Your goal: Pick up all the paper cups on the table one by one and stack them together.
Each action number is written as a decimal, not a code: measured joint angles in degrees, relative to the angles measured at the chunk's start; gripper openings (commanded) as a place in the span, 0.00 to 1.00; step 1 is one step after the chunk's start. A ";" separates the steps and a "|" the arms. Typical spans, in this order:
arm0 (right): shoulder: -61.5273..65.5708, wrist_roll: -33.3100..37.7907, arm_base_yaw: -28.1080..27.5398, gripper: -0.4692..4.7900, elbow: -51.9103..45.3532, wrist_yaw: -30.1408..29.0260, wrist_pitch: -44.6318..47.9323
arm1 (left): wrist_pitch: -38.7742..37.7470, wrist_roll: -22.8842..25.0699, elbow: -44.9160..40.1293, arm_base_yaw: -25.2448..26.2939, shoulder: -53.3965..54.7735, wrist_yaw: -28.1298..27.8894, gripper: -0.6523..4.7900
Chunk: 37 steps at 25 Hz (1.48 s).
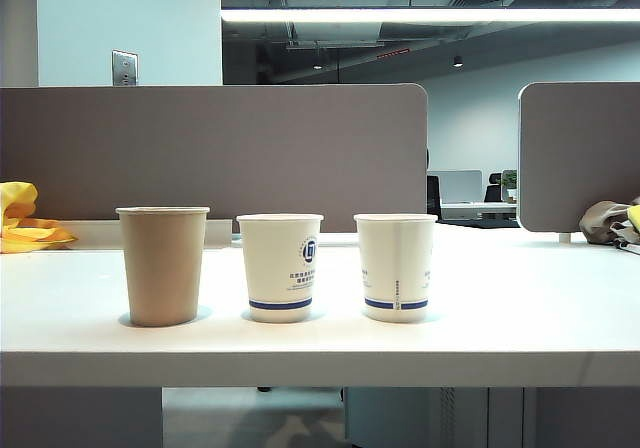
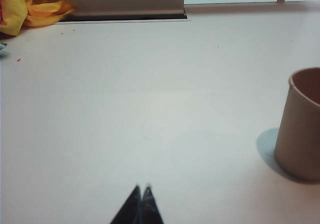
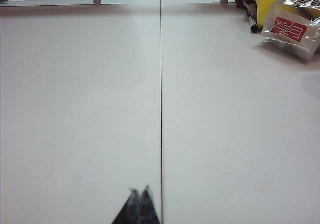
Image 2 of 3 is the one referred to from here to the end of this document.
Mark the yellow cloth bag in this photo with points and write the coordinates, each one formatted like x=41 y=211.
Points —
x=15 y=9

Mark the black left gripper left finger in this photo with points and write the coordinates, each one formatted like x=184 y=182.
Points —
x=130 y=209

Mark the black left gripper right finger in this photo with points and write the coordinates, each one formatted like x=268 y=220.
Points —
x=150 y=209

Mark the green white wrapper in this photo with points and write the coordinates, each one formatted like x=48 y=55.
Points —
x=3 y=50

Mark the brown paper cup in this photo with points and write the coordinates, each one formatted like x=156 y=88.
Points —
x=300 y=134

